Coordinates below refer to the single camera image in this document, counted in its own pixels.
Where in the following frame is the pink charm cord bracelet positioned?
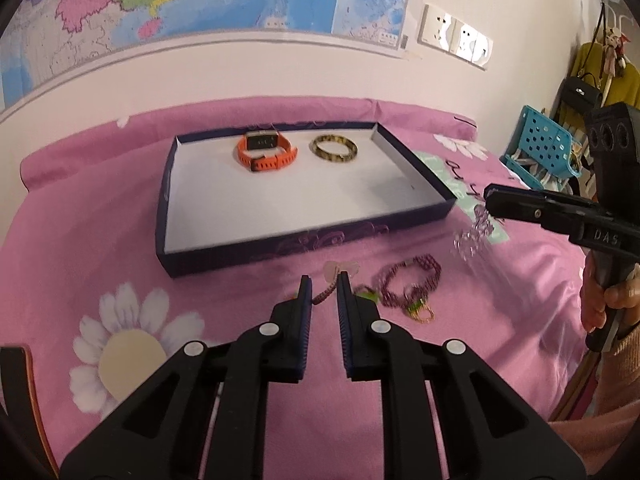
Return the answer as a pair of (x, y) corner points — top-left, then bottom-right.
(312, 259), (362, 307)

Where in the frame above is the white wall socket plate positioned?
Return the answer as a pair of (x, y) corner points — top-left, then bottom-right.
(417, 4), (458, 53)
(450, 17), (494, 71)

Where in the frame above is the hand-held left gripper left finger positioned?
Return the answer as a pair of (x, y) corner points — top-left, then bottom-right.
(59, 275), (313, 480)

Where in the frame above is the tortoiseshell bangle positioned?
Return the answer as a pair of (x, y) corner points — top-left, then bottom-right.
(308, 134), (358, 166)

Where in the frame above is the pink floral bedsheet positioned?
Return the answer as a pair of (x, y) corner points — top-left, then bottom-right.
(0, 95), (601, 480)

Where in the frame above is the purple beaded bracelet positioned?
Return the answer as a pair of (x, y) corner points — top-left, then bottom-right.
(376, 254), (443, 311)

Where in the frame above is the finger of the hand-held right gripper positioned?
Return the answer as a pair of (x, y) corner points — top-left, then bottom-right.
(483, 183), (601, 243)

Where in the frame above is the blue plastic basket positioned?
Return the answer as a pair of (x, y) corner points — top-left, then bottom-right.
(500, 105), (586, 191)

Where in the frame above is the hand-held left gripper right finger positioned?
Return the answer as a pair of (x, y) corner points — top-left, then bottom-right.
(336, 271), (586, 480)

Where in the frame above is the person's right hand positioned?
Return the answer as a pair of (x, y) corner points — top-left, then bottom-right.
(580, 262), (640, 336)

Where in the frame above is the small hanging doll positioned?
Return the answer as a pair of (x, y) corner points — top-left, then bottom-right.
(602, 27), (628, 78)

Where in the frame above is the black handbag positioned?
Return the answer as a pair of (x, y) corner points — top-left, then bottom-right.
(552, 74), (603, 126)

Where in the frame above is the person's right forearm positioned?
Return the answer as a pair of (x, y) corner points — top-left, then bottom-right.
(547, 322), (640, 476)

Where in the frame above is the dark blue box tray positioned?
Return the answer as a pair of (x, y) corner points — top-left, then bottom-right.
(155, 121), (458, 278)

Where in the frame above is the dark wooden chair back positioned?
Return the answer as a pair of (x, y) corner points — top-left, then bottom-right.
(0, 345), (61, 480)

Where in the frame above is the yellow hanging garment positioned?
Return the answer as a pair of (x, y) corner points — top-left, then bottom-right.
(570, 42), (640, 111)

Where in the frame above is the orange strap watch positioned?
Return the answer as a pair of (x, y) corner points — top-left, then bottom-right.
(236, 130), (299, 173)

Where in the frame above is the clear crystal bead bracelet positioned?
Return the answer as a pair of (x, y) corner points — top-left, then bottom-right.
(451, 204), (506, 261)

